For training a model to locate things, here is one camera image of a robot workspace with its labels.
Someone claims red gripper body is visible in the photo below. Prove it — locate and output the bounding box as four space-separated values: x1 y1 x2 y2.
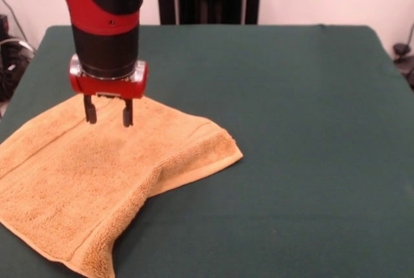
68 54 150 101

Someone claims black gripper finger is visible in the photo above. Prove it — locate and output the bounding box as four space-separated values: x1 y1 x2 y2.
83 93 98 125
122 98 135 129

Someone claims tan terry towel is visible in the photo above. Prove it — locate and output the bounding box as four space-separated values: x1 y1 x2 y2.
0 95 245 278

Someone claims dark green table cloth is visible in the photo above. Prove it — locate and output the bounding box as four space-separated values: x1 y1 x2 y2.
0 24 414 278

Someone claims grey tripod base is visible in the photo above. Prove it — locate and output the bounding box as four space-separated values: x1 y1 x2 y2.
392 22 414 91

